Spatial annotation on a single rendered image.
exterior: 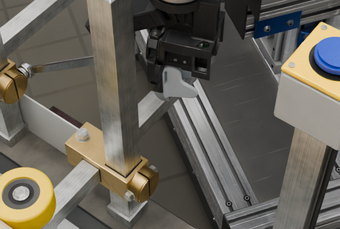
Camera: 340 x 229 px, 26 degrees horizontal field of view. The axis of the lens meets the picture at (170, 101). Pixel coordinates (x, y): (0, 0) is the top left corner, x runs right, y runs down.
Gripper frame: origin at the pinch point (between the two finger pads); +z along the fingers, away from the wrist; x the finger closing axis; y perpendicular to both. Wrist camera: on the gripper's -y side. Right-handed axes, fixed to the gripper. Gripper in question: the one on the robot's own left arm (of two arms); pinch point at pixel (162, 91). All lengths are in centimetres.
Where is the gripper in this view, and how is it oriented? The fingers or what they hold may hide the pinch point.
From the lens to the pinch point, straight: 100.3
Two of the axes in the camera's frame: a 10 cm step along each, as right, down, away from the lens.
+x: 2.8, -7.5, 6.0
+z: 0.0, 6.3, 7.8
